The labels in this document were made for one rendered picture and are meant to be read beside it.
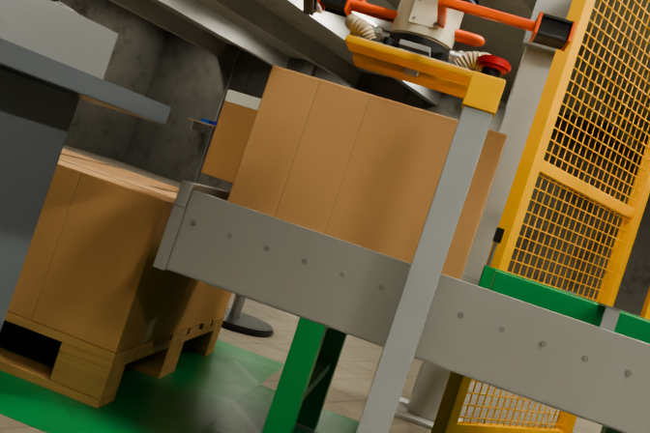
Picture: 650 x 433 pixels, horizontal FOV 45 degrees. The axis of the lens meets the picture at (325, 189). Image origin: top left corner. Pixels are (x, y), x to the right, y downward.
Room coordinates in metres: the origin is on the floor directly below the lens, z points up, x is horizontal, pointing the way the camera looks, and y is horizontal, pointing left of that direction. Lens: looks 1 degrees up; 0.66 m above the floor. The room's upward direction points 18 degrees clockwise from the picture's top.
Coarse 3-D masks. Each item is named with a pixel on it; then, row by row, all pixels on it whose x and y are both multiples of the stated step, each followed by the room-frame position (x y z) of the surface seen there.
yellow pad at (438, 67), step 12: (348, 36) 1.94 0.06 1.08; (348, 48) 2.02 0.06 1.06; (360, 48) 1.97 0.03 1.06; (372, 48) 1.94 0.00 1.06; (384, 48) 1.93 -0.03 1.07; (396, 48) 1.93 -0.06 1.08; (384, 60) 2.02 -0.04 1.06; (396, 60) 1.97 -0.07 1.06; (408, 60) 1.92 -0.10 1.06; (420, 60) 1.92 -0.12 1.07; (432, 60) 1.91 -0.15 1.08; (444, 60) 1.95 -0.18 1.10; (432, 72) 1.98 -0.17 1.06; (444, 72) 1.93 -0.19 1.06; (456, 72) 1.90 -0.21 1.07; (468, 72) 1.90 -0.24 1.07
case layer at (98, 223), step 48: (48, 192) 2.00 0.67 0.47; (96, 192) 1.98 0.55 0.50; (144, 192) 1.97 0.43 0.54; (48, 240) 2.00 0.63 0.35; (96, 240) 1.98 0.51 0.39; (144, 240) 1.96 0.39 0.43; (48, 288) 1.99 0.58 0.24; (96, 288) 1.97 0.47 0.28; (144, 288) 2.00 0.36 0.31; (192, 288) 2.42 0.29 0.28; (96, 336) 1.96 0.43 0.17; (144, 336) 2.13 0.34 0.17
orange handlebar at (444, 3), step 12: (444, 0) 1.79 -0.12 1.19; (456, 0) 1.78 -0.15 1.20; (360, 12) 2.10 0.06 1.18; (372, 12) 2.06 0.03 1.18; (384, 12) 2.05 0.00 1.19; (396, 12) 2.05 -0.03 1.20; (444, 12) 1.85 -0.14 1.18; (468, 12) 1.78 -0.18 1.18; (480, 12) 1.78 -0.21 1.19; (492, 12) 1.77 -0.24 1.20; (444, 24) 1.96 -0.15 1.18; (516, 24) 1.77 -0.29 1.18; (528, 24) 1.76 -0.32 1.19; (456, 36) 2.03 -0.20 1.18; (468, 36) 2.02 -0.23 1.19; (480, 36) 2.02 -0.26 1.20
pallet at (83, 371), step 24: (48, 336) 1.98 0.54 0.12; (72, 336) 1.97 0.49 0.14; (168, 336) 2.34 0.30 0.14; (192, 336) 2.60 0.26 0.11; (216, 336) 2.91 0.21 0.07; (0, 360) 2.01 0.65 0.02; (24, 360) 2.07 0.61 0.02; (72, 360) 1.97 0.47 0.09; (96, 360) 1.96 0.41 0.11; (120, 360) 2.00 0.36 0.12; (144, 360) 2.38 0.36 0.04; (168, 360) 2.41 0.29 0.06; (48, 384) 1.97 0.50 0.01; (72, 384) 1.97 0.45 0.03; (96, 384) 1.96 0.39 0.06
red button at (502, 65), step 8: (480, 56) 1.54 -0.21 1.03; (488, 56) 1.53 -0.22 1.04; (496, 56) 1.52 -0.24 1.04; (480, 64) 1.54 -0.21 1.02; (488, 64) 1.53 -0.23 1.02; (496, 64) 1.52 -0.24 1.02; (504, 64) 1.52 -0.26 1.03; (488, 72) 1.53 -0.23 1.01; (496, 72) 1.53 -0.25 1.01; (504, 72) 1.54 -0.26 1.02
